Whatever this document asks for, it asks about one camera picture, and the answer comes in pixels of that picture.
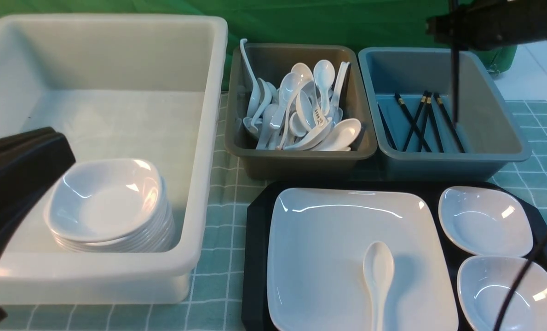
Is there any brown plastic spoon bin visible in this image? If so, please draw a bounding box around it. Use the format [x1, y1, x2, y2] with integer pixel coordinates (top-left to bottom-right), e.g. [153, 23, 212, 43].
[224, 43, 378, 181]

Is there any pile of white spoons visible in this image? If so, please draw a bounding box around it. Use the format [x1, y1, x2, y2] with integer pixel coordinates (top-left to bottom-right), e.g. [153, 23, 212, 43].
[240, 39, 363, 152]

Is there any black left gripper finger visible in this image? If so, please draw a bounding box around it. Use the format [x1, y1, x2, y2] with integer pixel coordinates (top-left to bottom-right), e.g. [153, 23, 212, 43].
[0, 127, 76, 258]

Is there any grey-blue plastic chopstick bin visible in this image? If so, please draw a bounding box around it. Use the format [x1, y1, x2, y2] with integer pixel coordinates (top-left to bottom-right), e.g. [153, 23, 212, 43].
[359, 47, 531, 182]

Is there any black chopstick in bin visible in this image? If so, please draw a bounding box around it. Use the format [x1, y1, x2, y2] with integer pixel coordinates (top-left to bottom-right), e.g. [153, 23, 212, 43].
[434, 92, 466, 153]
[402, 91, 429, 152]
[426, 92, 444, 153]
[394, 93, 432, 153]

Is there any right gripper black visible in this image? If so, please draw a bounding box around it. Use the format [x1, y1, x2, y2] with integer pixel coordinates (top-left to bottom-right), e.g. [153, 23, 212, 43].
[426, 9, 474, 46]

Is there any teal checkered tablecloth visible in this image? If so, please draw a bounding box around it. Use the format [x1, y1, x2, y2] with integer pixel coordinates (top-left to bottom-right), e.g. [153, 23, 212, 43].
[0, 94, 547, 331]

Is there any white ceramic spoon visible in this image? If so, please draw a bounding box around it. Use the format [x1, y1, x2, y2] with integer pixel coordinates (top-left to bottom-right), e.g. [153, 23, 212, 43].
[363, 241, 395, 331]

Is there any large white plastic tub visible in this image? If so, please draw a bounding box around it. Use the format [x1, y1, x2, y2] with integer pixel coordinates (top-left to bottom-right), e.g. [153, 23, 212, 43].
[0, 13, 228, 305]

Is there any stack of white bowls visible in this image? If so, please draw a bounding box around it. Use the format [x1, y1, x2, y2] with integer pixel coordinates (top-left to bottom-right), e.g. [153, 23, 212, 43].
[43, 159, 177, 253]

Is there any green backdrop cloth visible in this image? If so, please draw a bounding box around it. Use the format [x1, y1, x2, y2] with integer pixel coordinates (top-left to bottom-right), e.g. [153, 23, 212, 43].
[0, 0, 518, 90]

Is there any white small dish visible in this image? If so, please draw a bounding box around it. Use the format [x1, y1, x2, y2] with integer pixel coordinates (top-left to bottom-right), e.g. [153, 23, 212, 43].
[438, 186, 534, 257]
[457, 256, 547, 331]

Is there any large white square plate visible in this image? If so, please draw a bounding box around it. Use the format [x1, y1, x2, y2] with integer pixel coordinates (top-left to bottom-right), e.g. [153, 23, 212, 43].
[266, 188, 459, 331]

